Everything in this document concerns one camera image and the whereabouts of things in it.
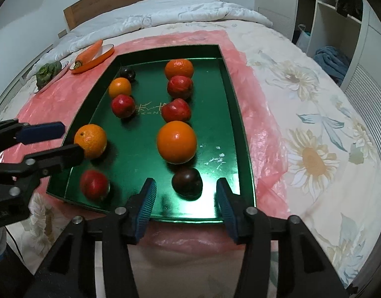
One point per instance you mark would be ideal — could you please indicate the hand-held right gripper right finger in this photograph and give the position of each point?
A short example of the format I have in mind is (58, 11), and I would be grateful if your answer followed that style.
(227, 211)

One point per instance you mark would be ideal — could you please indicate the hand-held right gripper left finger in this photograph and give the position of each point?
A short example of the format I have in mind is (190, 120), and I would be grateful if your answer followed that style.
(145, 206)

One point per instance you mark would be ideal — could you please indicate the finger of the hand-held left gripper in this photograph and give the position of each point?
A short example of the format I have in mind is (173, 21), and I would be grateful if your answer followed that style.
(38, 132)
(60, 158)

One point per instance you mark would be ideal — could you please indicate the orange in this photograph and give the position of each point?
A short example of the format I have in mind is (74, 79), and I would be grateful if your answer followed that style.
(90, 141)
(119, 87)
(176, 142)
(179, 69)

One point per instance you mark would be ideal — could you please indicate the red apple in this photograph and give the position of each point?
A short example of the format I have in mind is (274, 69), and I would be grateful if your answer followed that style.
(123, 106)
(180, 87)
(176, 110)
(94, 184)

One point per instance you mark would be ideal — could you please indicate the green rectangular tray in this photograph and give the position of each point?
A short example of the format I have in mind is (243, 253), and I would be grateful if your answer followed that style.
(140, 161)

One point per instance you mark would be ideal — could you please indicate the dark purple plum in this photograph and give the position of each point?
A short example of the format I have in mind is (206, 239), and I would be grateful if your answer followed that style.
(127, 74)
(187, 181)

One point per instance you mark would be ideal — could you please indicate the white round plate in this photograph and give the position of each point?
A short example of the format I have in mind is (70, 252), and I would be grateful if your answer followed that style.
(58, 76)

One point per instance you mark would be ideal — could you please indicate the leafy green vegetable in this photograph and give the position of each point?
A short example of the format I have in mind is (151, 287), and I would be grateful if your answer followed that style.
(47, 71)

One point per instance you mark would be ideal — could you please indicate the pink plastic sheet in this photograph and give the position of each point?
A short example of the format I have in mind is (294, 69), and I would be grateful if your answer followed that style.
(262, 130)

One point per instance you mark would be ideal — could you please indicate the orange oval dish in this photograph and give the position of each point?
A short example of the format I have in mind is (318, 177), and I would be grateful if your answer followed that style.
(94, 63)

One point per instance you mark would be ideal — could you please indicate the carrot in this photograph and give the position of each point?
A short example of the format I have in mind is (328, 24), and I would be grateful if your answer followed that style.
(91, 51)

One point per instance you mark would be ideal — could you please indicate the white duvet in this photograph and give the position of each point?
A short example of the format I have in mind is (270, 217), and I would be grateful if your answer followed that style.
(162, 15)

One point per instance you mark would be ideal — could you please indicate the white slatted panel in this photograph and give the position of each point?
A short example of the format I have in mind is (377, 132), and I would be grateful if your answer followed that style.
(370, 99)

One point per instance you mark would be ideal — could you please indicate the blue cloth heap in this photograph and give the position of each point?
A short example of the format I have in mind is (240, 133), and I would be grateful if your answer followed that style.
(331, 60)

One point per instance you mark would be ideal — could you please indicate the white plastic bag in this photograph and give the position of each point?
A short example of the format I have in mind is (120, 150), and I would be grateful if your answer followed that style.
(302, 42)

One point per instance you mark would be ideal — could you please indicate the white open shelf unit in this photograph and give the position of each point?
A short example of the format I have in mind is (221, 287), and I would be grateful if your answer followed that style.
(314, 21)

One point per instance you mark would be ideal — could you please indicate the white wardrobe door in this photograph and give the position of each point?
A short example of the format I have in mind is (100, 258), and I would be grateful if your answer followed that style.
(276, 3)

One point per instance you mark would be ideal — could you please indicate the wall socket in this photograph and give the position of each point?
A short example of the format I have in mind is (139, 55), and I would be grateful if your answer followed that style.
(62, 33)

